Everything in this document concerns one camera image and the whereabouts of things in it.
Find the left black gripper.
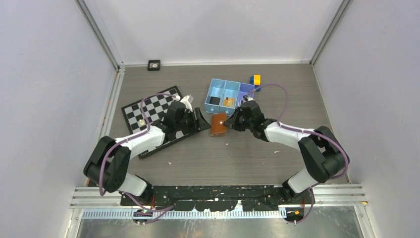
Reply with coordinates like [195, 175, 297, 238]
[175, 108, 210, 134]

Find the brown leather card holder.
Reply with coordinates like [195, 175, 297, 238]
[210, 113, 227, 136]

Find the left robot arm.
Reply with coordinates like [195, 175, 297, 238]
[83, 101, 210, 205]

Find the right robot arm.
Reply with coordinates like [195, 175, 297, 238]
[224, 100, 349, 204]

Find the orange card in bin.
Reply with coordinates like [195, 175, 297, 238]
[222, 97, 235, 108]

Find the black card in bin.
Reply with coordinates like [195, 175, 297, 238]
[209, 96, 220, 106]

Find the light blue left bin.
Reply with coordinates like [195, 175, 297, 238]
[205, 78, 226, 114]

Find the light blue bin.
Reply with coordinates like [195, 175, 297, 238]
[219, 80, 240, 116]
[205, 78, 226, 114]

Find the light blue middle bin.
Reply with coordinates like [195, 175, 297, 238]
[219, 80, 240, 116]

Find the purple right bin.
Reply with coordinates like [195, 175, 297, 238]
[236, 83, 254, 107]

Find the blue yellow toy block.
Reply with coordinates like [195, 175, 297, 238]
[250, 74, 261, 92]

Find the black white chessboard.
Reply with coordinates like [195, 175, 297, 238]
[121, 85, 195, 160]

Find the small black square box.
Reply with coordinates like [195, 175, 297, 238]
[147, 59, 161, 71]

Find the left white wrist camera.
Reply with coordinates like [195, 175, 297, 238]
[175, 95, 194, 112]

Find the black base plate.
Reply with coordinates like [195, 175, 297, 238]
[120, 185, 315, 212]

